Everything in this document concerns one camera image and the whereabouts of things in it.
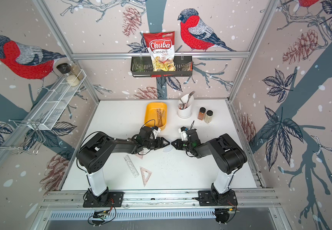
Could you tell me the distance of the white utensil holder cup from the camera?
1.03 m

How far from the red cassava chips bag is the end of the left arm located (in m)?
0.39

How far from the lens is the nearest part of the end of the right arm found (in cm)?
77

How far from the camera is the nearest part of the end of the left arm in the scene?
78 cm

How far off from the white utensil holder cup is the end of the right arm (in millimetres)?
206
